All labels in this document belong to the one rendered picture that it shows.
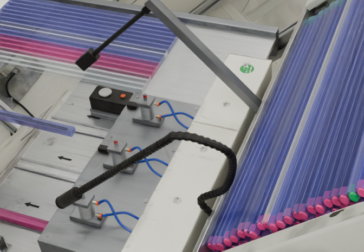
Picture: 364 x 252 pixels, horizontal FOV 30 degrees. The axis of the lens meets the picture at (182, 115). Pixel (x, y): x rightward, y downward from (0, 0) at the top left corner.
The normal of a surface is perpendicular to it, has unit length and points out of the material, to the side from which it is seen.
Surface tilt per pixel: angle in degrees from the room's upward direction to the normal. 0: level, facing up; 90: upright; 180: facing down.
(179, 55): 46
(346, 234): 90
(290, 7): 0
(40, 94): 0
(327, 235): 90
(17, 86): 0
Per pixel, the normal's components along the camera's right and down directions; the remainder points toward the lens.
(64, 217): -0.08, -0.74
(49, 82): 0.61, -0.37
